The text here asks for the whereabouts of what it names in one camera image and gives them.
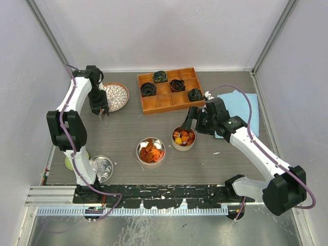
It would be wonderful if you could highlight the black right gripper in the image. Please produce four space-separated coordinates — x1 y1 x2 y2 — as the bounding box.
181 106 217 136

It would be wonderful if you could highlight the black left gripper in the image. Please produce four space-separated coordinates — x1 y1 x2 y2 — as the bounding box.
88 87 109 117

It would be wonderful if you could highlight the red sausage piece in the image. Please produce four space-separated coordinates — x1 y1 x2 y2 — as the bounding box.
187 132 195 146

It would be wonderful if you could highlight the striped bacon cube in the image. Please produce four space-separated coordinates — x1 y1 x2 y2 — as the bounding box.
173 131 180 138

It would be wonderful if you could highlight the short pink lunch tin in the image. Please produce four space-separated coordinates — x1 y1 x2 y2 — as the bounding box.
172 127 196 152

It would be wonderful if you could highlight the brown fried cutlet piece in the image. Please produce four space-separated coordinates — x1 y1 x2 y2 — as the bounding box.
146 141 153 153

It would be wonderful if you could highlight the orange shrimp piece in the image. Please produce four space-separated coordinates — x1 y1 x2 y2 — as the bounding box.
146 147 161 163

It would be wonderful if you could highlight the tall pink lunch tin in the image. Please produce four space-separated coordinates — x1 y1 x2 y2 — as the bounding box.
136 137 166 169

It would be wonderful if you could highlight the brown meat piece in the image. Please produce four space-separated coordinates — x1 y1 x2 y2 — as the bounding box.
139 149 147 162

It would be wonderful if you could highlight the round metal lid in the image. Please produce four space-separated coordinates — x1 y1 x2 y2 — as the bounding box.
89 155 114 183

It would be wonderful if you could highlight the green object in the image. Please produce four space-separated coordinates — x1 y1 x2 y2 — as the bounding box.
64 150 89 172

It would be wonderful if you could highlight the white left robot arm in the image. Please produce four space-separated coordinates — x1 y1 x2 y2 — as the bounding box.
46 65 110 203

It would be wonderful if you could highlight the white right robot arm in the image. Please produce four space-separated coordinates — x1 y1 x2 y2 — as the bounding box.
181 97 308 216

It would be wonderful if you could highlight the brown patterned food plate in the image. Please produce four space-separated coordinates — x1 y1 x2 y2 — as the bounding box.
103 83 129 112

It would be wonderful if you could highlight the dark seaweed roll right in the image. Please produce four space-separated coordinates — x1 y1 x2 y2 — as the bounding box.
188 88 203 102

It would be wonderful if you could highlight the dark seaweed roll centre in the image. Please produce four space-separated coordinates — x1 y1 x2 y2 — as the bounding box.
169 79 186 93

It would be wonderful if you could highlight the wooden compartment tray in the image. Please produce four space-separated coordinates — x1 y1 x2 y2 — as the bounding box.
140 67 204 115

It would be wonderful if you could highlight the folded light blue cloth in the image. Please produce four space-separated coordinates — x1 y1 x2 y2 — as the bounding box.
217 90 260 137

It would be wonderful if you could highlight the dark seaweed roll back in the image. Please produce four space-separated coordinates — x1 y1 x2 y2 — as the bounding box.
153 70 168 84

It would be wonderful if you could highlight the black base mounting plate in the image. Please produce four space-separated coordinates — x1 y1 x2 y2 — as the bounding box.
73 184 243 209

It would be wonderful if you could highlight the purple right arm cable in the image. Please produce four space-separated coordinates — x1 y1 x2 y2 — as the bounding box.
203 85 316 210

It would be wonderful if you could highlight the aluminium frame rail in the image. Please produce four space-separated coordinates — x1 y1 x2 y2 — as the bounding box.
25 186 76 206

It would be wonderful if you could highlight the white slotted cable duct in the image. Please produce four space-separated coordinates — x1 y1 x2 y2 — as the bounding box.
36 206 229 216

